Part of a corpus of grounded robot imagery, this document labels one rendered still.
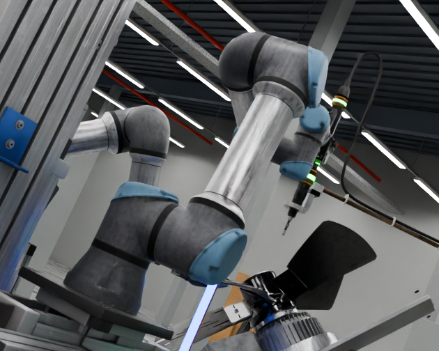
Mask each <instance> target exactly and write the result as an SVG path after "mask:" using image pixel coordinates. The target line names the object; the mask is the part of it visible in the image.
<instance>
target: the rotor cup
mask: <svg viewBox="0 0 439 351"><path fill-rule="evenodd" d="M273 272H274V271H270V270H268V271H264V272H260V273H258V274H255V275H253V276H251V277H250V278H248V279H246V280H245V281H243V283H248V284H249V286H252V287H254V284H253V283H252V279H254V281H255V284H256V286H257V289H259V288H261V289H262V290H264V291H268V296H270V297H272V298H273V299H274V301H272V300H270V301H271V302H273V303H274V304H271V303H270V302H267V301H265V300H263V299H260V298H259V300H258V301H255V300H253V298H254V296H253V295H251V294H249V293H247V292H245V291H243V290H241V289H240V287H239V289H240V292H241V294H242V296H243V298H244V301H245V303H246V305H247V308H248V309H249V311H251V312H255V313H256V315H255V316H254V317H253V318H252V319H251V321H250V324H251V326H252V329H254V328H255V326H257V325H258V324H259V323H260V322H262V321H263V320H265V319H266V318H268V317H269V316H271V315H273V314H275V313H278V312H280V311H285V310H289V309H296V308H297V307H296V305H295V303H294V302H292V301H286V302H284V301H283V298H284V296H285V294H284V292H283V291H282V290H281V289H280V288H279V287H278V286H277V285H276V284H275V283H274V282H273V281H272V279H274V276H273V274H272V273H273ZM274 274H275V272H274ZM275 276H276V274H275Z"/></svg>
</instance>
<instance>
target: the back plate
mask: <svg viewBox="0 0 439 351"><path fill-rule="evenodd" d="M434 311H435V309H434V306H433V303H432V301H431V298H430V296H429V295H426V296H424V297H422V298H420V299H418V300H416V301H415V302H413V303H411V304H409V305H407V306H405V307H403V308H401V309H399V310H397V311H395V312H393V313H391V314H389V315H387V316H385V317H384V318H381V319H380V320H377V321H375V322H373V323H371V324H370V325H368V326H366V327H364V328H362V329H360V330H358V331H356V332H354V333H352V334H350V335H348V336H347V337H345V338H343V339H341V340H339V341H337V342H335V343H333V344H331V345H329V346H327V347H325V348H323V349H322V350H319V351H349V350H354V351H357V350H359V349H361V348H363V347H365V346H367V345H369V344H371V343H373V342H375V341H377V340H379V339H381V338H382V337H384V336H387V335H388V334H391V333H392V332H395V331H396V330H398V329H400V328H402V327H405V326H406V325H409V324H410V323H412V322H414V321H416V320H418V319H420V318H422V317H424V316H426V315H428V314H430V313H432V312H434Z"/></svg>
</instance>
